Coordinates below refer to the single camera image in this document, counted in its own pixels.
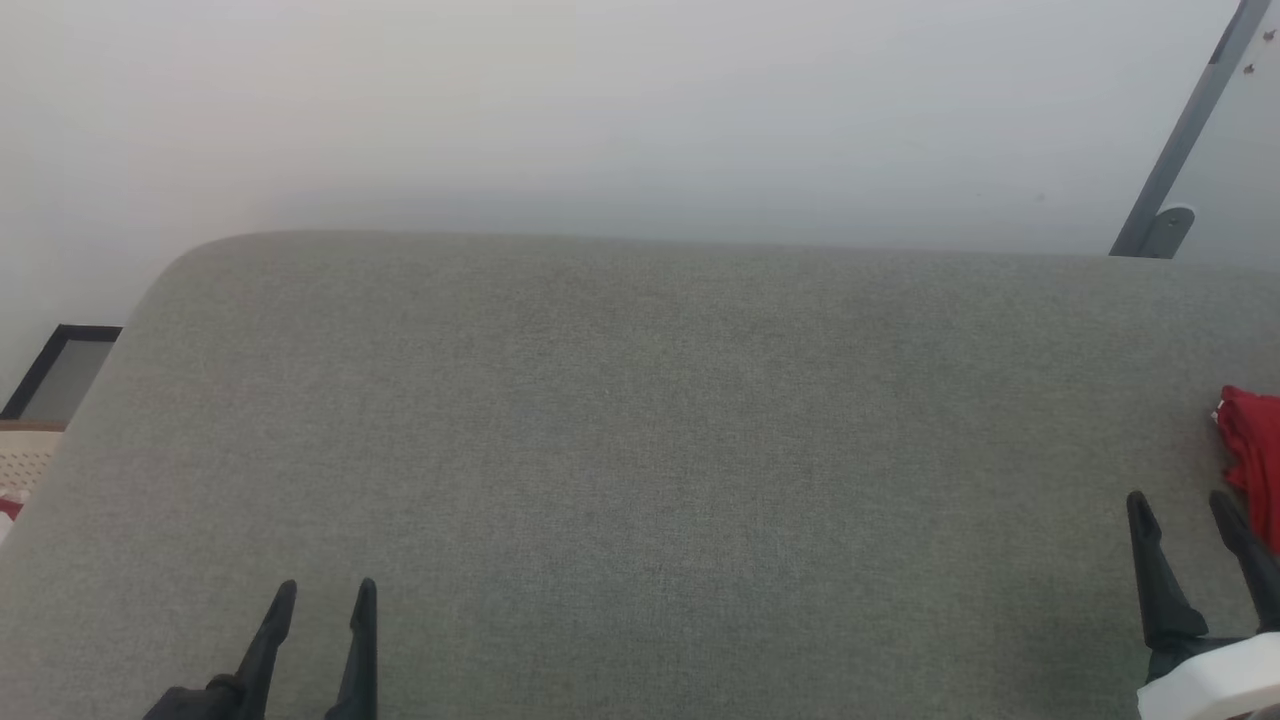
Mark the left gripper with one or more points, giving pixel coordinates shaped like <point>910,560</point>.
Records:
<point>195,702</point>

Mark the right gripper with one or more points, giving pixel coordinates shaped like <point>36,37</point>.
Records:
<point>1195,655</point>

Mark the red Bulls jersey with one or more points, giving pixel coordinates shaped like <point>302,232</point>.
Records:
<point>1255,450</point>

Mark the beige perforated basket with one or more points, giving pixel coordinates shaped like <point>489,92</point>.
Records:
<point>25,460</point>

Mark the black framed panel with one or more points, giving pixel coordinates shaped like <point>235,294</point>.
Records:
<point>60,372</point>

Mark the grey metal bar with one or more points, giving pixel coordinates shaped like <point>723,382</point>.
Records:
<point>1190,125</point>

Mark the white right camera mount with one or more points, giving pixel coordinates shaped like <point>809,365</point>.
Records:
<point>1220,680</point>

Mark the grey rounded hinge bracket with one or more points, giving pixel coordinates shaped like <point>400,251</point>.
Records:
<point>1168,233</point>

